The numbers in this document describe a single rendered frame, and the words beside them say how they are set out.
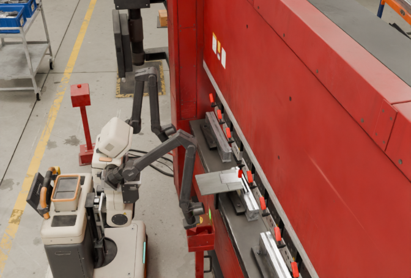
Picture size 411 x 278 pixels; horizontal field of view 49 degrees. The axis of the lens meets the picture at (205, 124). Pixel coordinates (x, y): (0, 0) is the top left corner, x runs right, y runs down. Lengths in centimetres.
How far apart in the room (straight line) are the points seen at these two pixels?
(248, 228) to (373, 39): 152
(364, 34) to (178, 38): 180
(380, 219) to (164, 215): 279
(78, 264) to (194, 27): 173
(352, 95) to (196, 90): 214
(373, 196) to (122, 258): 228
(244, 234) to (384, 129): 158
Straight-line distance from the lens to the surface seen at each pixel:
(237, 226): 274
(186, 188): 255
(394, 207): 134
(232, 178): 284
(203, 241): 282
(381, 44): 154
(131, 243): 345
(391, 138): 126
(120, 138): 260
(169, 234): 384
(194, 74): 333
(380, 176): 136
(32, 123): 533
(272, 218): 229
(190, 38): 319
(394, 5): 469
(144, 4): 320
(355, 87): 137
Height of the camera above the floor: 292
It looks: 36 degrees down
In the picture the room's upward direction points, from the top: 1 degrees clockwise
